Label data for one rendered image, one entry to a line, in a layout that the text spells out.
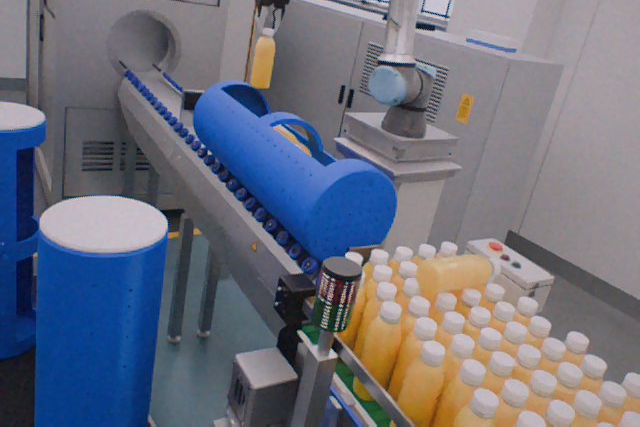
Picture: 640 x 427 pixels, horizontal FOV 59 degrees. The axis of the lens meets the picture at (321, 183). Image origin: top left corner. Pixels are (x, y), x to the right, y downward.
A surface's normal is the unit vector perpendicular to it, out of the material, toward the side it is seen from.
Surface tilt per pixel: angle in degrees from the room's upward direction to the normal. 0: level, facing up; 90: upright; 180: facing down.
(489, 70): 90
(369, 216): 90
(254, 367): 0
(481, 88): 90
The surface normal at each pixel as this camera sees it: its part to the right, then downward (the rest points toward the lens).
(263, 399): 0.50, 0.40
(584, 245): -0.78, 0.07
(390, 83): -0.59, 0.31
